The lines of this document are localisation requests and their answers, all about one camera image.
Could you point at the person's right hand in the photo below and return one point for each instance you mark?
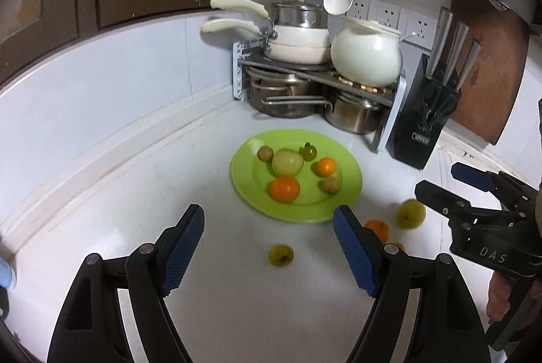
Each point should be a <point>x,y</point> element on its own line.
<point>499,299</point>

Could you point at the small steel pot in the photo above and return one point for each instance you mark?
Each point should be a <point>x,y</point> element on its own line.
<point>353,117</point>

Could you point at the brown kiwi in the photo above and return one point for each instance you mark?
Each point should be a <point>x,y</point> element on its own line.
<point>265,154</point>
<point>330,185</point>

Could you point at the small orange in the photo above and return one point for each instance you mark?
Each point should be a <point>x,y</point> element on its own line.
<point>326,167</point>

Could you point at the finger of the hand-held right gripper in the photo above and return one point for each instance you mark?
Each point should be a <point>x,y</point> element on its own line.
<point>470,174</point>
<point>440,200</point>

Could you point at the large green apple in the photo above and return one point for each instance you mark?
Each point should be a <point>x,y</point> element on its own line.
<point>287,162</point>

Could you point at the steel pot with lid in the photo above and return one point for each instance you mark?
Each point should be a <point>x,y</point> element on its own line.
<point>298,16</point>

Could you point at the large orange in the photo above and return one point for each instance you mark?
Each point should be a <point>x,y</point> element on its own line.
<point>285,188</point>

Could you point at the green plate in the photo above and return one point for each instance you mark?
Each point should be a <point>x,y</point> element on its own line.
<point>296,210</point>

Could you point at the black knife block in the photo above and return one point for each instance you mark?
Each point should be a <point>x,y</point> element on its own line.
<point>417,143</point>

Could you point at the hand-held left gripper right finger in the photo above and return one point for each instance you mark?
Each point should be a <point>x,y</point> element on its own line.
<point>355,253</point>

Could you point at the orange with stem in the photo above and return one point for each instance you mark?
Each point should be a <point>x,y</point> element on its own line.
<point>379,229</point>

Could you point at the white wall outlet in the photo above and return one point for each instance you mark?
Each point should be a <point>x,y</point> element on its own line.
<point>388,15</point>
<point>360,8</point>
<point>421,27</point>

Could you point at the beaded wooden trivet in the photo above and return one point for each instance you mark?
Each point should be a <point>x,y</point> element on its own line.
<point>360,85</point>

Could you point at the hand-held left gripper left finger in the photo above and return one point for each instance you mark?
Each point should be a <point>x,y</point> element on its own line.
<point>183,253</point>

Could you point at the yellow-green apple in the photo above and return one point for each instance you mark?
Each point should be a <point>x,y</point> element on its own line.
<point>410,214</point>

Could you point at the white ceramic pot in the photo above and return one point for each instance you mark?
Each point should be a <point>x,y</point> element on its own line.
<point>366,56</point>

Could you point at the small green tomato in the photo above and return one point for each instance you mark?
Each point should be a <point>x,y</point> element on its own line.
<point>309,152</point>
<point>280,256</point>

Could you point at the black scissors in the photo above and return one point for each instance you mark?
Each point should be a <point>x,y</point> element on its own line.
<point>440,107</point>

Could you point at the wooden cutting board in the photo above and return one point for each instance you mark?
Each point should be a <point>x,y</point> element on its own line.
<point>495,71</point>

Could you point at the wide steel pot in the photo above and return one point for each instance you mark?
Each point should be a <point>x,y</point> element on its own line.
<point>275,100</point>

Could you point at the white pan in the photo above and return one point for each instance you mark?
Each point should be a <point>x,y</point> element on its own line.
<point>302,36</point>
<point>296,54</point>

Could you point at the white pump bottle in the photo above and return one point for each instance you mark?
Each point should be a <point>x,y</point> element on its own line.
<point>5,272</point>

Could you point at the grey pot rack shelf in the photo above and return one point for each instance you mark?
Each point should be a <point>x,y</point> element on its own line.
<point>391,117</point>

